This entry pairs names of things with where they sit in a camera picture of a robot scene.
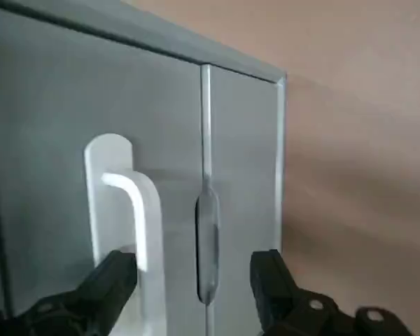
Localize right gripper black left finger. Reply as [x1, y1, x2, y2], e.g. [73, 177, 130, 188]
[0, 248, 140, 336]

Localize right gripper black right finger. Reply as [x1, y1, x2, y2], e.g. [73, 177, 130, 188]
[250, 248, 417, 336]

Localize gray wooden drawer white handle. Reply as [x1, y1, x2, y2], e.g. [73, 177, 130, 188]
[0, 8, 208, 336]

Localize gray slotted cabinet panel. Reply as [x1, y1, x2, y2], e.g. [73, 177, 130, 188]
[195, 64, 285, 336]

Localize gray cabinet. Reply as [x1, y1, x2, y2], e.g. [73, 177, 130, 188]
[0, 0, 288, 336]

